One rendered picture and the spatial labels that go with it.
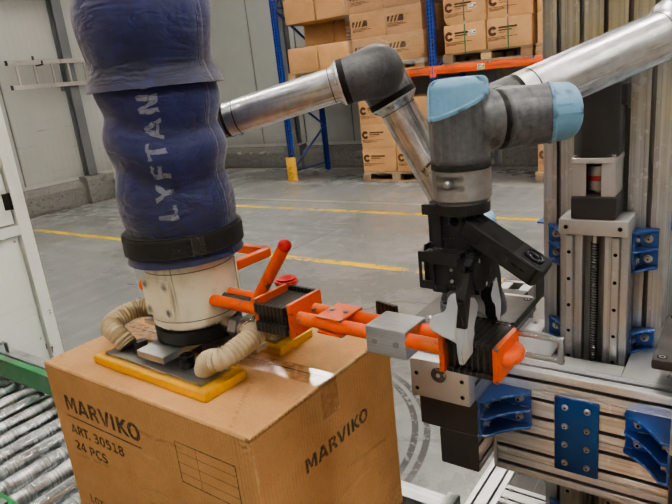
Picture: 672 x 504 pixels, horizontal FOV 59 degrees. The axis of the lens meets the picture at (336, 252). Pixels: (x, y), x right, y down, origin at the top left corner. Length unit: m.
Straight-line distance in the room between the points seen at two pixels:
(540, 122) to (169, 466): 0.83
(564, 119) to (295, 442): 0.64
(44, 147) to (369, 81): 9.58
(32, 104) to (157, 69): 9.62
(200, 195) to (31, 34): 9.82
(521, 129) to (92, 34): 0.68
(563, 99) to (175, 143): 0.61
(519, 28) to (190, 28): 7.32
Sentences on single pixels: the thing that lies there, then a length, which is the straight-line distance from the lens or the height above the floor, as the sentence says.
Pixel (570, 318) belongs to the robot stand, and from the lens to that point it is 1.39.
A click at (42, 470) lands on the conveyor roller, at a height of 0.53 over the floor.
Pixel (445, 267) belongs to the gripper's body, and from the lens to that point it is 0.79.
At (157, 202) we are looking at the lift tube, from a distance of 1.06.
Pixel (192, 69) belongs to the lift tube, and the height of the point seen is 1.62.
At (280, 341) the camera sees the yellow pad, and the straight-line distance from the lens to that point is 1.18.
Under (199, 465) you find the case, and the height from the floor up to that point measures 0.99.
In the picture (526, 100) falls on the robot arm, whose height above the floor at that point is 1.53.
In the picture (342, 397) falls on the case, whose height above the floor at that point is 1.03.
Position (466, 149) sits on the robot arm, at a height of 1.48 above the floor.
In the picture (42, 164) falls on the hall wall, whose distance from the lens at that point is 10.63.
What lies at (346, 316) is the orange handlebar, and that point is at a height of 1.23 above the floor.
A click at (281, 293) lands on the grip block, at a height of 1.23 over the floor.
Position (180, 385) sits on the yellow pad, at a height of 1.10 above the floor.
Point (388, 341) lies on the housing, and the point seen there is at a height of 1.21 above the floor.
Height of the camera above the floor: 1.58
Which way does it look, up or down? 16 degrees down
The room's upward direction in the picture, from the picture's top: 6 degrees counter-clockwise
